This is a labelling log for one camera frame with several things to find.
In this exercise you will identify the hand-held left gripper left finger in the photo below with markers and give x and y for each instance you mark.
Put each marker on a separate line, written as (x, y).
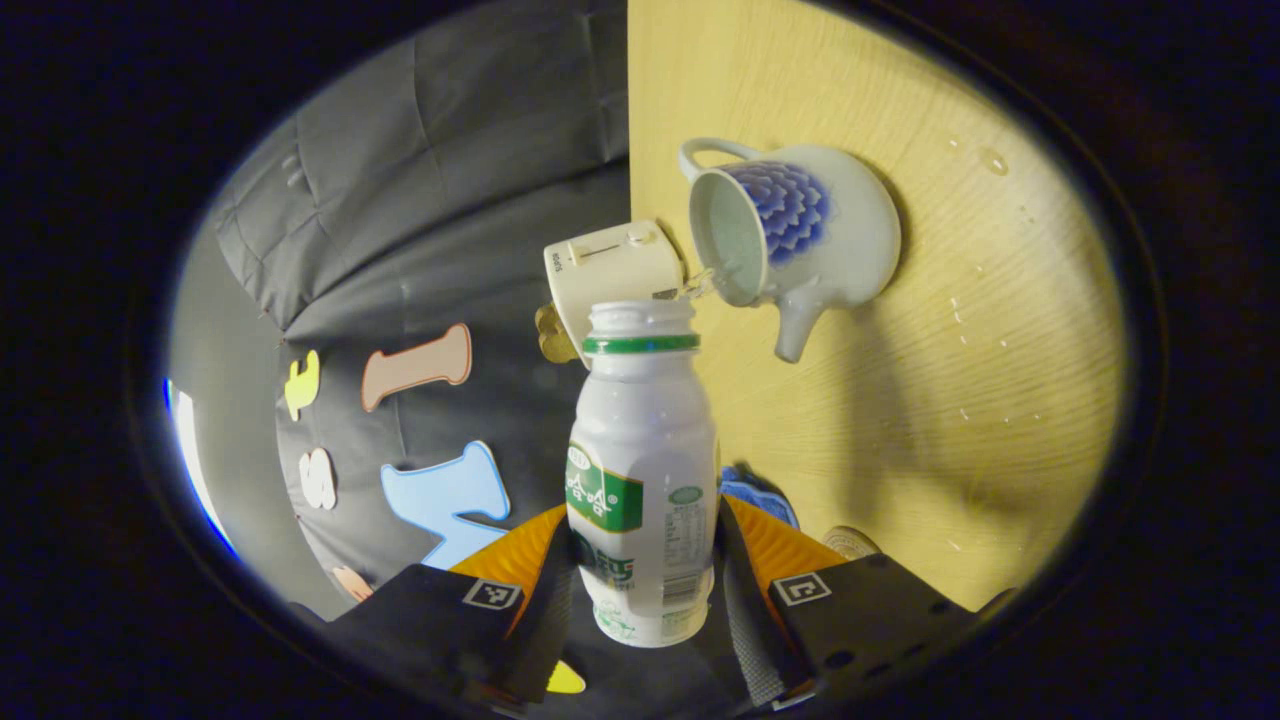
(545, 620)

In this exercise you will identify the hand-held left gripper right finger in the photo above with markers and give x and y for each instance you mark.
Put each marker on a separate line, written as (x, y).
(745, 620)

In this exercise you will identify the round coaster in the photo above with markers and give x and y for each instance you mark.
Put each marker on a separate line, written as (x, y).
(852, 543)

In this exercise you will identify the white water bottle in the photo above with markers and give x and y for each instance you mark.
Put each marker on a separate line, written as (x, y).
(640, 450)

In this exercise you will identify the white blue teacup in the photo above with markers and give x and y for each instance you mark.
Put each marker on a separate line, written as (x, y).
(850, 230)

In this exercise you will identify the blue towel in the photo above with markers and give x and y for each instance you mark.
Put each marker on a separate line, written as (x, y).
(758, 495)

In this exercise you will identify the brown toast slices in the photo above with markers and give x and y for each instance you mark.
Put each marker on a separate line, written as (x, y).
(553, 335)

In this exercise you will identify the white toaster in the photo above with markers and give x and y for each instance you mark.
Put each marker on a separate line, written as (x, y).
(610, 270)

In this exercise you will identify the ceiling light panel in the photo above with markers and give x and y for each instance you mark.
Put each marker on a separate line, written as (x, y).
(195, 470)

